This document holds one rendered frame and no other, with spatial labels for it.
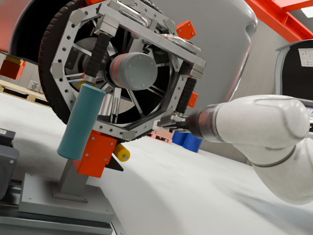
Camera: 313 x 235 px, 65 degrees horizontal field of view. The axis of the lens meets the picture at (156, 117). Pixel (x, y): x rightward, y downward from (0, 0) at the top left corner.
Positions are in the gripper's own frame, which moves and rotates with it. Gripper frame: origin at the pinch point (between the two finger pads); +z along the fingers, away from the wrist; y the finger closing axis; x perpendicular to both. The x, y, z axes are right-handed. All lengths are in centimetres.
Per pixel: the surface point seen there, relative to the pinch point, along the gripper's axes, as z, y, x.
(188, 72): 3.1, -8.8, -22.4
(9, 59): 234, 45, -63
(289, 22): 169, -345, -304
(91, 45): 68, 11, -44
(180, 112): 5.4, -10.6, -7.9
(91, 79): 7.7, 22.2, -7.5
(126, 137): 31.4, -5.6, 2.9
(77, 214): 47, 0, 39
